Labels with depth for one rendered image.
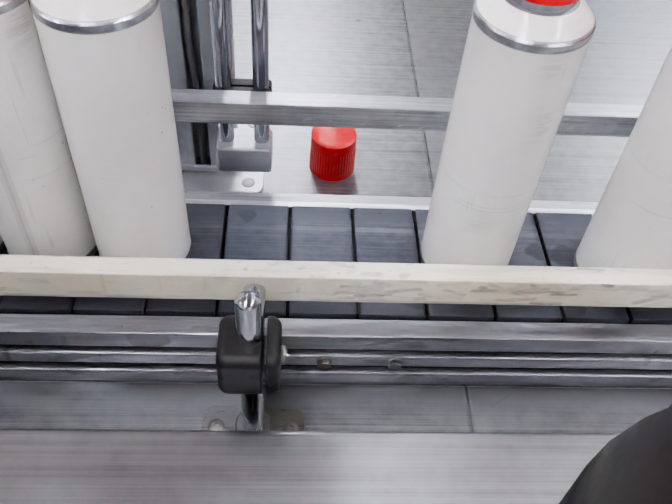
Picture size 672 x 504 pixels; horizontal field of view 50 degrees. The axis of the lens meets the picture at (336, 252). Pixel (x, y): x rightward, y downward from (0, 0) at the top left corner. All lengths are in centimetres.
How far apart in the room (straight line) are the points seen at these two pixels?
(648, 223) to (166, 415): 28
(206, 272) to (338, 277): 7
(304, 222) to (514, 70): 18
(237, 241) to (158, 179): 8
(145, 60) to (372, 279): 15
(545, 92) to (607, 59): 41
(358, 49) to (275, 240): 29
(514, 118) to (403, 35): 39
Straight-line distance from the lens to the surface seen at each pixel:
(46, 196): 39
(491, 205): 37
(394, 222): 45
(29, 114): 36
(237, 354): 33
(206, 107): 39
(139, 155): 35
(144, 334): 40
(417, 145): 58
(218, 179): 54
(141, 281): 38
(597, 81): 70
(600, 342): 43
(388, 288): 37
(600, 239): 42
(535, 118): 34
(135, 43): 32
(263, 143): 46
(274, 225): 44
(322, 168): 54
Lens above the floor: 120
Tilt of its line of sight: 48 degrees down
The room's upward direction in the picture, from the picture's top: 5 degrees clockwise
